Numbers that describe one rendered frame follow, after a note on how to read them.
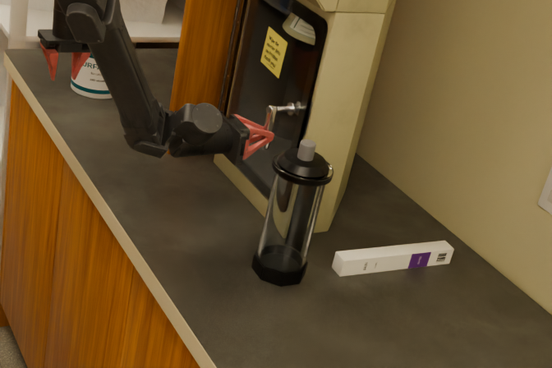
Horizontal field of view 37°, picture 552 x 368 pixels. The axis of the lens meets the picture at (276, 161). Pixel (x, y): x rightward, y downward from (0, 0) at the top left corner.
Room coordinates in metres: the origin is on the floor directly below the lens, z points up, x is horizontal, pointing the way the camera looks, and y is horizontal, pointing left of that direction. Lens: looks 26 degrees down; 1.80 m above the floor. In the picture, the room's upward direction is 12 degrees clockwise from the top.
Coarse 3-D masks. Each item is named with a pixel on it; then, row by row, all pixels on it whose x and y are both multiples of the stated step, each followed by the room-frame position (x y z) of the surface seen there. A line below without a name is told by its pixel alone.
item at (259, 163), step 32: (256, 0) 1.63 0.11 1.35; (288, 0) 1.54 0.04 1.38; (256, 32) 1.61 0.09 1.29; (288, 32) 1.52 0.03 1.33; (320, 32) 1.44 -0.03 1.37; (256, 64) 1.60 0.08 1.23; (288, 64) 1.51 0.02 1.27; (256, 96) 1.58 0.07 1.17; (288, 96) 1.49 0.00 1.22; (288, 128) 1.47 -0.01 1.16; (256, 160) 1.54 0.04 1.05
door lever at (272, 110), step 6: (270, 108) 1.44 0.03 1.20; (276, 108) 1.44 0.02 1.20; (282, 108) 1.46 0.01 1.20; (288, 108) 1.46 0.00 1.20; (294, 108) 1.46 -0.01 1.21; (270, 114) 1.44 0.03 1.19; (276, 114) 1.45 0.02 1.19; (288, 114) 1.47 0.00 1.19; (270, 120) 1.44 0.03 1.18; (264, 126) 1.45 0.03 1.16; (270, 126) 1.44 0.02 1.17; (264, 138) 1.44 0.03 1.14
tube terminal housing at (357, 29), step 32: (352, 0) 1.45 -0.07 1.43; (384, 0) 1.50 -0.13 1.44; (352, 32) 1.46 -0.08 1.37; (384, 32) 1.62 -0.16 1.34; (320, 64) 1.44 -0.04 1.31; (352, 64) 1.48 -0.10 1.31; (320, 96) 1.44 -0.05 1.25; (352, 96) 1.49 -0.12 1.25; (320, 128) 1.45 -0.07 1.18; (352, 128) 1.50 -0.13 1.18; (224, 160) 1.66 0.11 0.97; (352, 160) 1.68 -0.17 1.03; (256, 192) 1.54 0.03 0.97; (320, 224) 1.49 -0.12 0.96
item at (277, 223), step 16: (272, 192) 1.30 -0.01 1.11; (288, 192) 1.27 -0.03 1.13; (304, 192) 1.27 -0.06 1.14; (320, 192) 1.29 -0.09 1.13; (272, 208) 1.29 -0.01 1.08; (288, 208) 1.27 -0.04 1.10; (304, 208) 1.27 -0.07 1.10; (272, 224) 1.28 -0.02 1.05; (288, 224) 1.27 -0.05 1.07; (304, 224) 1.28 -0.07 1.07; (272, 240) 1.28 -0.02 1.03; (288, 240) 1.27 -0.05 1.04; (304, 240) 1.28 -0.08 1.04; (272, 256) 1.27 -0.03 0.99; (288, 256) 1.27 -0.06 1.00; (304, 256) 1.29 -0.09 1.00
